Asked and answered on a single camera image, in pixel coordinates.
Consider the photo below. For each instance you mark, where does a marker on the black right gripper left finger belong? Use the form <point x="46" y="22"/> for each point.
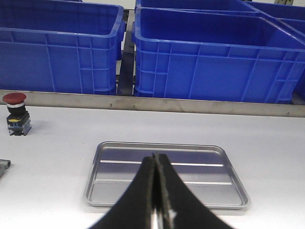
<point x="133" y="209"/>

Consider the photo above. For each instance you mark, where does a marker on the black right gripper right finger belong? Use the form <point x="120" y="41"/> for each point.
<point x="177" y="207"/>

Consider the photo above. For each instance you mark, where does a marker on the silver metal tray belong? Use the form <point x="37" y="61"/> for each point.
<point x="205" y="170"/>

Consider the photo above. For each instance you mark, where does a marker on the grey metal clamp block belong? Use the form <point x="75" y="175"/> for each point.
<point x="4" y="165"/>

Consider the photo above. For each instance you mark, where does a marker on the red emergency stop button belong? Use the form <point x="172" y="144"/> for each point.
<point x="18" y="121"/>

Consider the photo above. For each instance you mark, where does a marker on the blue plastic crate right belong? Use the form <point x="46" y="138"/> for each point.
<point x="204" y="56"/>

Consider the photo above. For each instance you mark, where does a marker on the blue plastic crate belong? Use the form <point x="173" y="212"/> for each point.
<point x="204" y="56"/>
<point x="60" y="46"/>

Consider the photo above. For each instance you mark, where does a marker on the blue plastic crate centre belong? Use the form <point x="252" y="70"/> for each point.
<point x="60" y="46"/>

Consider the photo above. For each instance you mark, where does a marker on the blue crate behind right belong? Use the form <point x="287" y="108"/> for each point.
<point x="209" y="6"/>

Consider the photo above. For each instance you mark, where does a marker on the blue crate far right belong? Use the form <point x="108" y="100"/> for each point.
<point x="290" y="18"/>

